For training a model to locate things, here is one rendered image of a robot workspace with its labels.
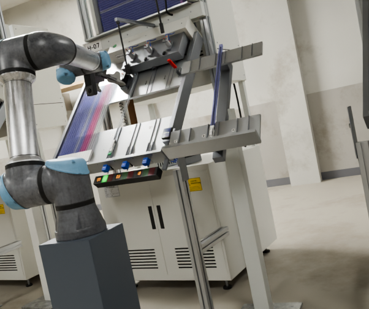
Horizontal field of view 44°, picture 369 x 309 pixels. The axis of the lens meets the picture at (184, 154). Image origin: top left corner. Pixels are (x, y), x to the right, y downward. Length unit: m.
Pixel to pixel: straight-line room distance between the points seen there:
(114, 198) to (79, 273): 1.15
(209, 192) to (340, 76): 2.98
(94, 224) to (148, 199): 0.99
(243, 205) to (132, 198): 0.79
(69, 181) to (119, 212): 1.14
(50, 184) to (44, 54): 0.40
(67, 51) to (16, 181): 0.44
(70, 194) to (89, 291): 0.28
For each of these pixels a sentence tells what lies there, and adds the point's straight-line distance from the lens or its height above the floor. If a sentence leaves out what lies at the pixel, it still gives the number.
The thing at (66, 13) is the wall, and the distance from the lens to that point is 6.11.
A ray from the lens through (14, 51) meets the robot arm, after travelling 1.51.
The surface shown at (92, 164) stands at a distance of 2.06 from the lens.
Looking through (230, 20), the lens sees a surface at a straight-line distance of 2.66.
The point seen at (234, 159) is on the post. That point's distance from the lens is 1.74.
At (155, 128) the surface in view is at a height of 0.82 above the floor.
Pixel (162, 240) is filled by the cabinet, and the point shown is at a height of 0.27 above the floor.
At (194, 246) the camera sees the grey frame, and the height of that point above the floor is 0.33.
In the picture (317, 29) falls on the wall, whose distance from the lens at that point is 4.92.
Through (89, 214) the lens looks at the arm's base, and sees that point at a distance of 1.35.
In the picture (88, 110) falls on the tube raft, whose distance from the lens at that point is 2.37.
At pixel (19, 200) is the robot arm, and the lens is 1.41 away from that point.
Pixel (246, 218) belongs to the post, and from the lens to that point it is 1.77.
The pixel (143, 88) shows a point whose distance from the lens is 2.21.
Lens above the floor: 0.79
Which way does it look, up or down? 3 degrees down
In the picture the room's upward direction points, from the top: 11 degrees counter-clockwise
